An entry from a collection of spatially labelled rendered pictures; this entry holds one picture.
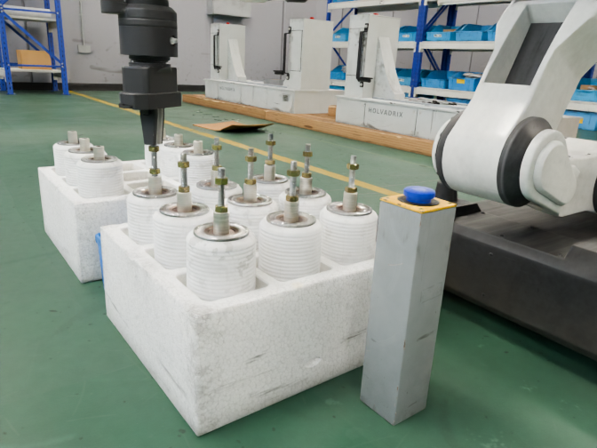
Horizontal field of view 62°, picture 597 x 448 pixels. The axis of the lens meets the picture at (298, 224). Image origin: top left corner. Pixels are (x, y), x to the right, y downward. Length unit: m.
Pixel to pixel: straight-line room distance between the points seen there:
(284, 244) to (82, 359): 0.40
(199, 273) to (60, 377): 0.31
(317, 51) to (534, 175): 3.48
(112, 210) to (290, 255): 0.53
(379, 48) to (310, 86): 0.80
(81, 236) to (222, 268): 0.54
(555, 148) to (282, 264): 0.44
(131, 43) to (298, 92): 3.32
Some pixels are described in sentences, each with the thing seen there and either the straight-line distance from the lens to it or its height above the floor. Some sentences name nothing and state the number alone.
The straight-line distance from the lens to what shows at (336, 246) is 0.79.
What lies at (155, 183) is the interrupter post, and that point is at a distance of 0.88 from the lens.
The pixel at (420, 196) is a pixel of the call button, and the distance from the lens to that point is 0.64.
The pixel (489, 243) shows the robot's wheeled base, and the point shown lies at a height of 0.18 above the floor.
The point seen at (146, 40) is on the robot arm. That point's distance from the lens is 0.82.
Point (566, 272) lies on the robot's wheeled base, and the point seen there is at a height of 0.17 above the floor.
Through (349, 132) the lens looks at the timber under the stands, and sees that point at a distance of 3.44.
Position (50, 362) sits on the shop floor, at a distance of 0.92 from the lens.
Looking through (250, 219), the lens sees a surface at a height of 0.23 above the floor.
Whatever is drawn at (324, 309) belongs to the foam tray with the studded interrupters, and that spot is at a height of 0.13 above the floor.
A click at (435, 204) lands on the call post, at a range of 0.65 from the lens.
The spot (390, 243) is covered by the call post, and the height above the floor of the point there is 0.26.
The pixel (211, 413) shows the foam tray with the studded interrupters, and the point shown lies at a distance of 0.71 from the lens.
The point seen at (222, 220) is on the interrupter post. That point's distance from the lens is 0.67.
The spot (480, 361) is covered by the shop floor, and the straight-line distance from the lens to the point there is 0.95.
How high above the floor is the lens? 0.48
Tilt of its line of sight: 18 degrees down
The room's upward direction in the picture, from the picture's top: 3 degrees clockwise
